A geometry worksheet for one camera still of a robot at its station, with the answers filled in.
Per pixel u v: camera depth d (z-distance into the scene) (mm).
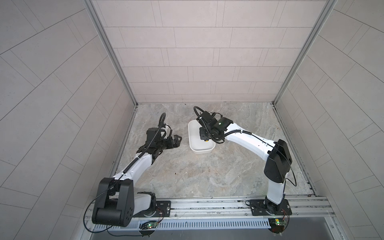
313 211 721
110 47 850
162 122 645
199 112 641
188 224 1051
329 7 709
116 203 394
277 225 669
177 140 761
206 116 663
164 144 726
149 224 649
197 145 930
